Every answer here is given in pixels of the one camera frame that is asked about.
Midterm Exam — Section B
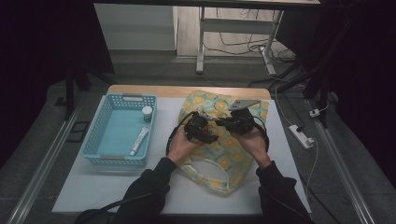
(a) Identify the white tube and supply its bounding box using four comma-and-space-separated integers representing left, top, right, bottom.
129, 125, 150, 157

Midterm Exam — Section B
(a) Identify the blue plastic basket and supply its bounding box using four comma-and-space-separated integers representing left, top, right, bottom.
81, 92, 158, 168

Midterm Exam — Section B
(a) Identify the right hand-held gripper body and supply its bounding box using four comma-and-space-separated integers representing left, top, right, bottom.
228, 99, 262, 135

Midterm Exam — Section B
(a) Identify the small white-capped bottle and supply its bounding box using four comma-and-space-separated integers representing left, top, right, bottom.
141, 105, 154, 123

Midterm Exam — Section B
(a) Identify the person's left hand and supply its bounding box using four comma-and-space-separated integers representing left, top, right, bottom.
167, 125, 204, 166

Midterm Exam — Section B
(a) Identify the orange-print cloth bag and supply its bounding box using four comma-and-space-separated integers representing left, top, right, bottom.
177, 89, 271, 196

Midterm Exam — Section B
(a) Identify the tangle of floor cables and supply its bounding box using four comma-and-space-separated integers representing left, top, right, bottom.
204, 7, 297, 64

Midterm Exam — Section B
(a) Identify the white desk frame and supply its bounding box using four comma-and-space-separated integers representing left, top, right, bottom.
195, 6, 285, 76

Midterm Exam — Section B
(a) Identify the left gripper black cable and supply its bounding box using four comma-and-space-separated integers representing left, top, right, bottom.
74, 111, 195, 224

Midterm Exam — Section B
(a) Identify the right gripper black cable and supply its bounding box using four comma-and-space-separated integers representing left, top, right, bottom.
252, 115, 314, 224

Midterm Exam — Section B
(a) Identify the metal floor rail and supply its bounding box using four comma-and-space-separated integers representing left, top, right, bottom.
306, 98, 378, 224
6, 104, 83, 224

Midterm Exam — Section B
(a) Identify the black floor plate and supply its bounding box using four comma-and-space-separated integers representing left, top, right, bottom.
65, 120, 92, 144

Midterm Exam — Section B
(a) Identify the white power strip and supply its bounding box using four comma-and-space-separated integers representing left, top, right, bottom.
288, 124, 316, 150

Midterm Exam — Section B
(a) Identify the white power cable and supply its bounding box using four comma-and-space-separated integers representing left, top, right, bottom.
264, 62, 331, 195

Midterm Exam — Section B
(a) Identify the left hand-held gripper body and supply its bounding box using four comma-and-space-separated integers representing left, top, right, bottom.
183, 115, 210, 142

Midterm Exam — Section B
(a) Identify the black metal stand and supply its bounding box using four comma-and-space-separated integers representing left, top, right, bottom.
274, 18, 339, 129
63, 46, 115, 121

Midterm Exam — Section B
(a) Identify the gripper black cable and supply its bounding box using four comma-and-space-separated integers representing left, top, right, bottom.
74, 111, 195, 224
252, 115, 314, 224

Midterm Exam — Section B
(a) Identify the person's right hand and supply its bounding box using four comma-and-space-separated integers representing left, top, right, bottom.
230, 125, 273, 171

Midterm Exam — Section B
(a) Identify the white cabinet panel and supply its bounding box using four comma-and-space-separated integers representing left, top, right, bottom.
92, 3, 178, 52

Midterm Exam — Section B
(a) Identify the white table mat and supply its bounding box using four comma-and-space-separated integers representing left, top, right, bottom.
51, 94, 312, 217

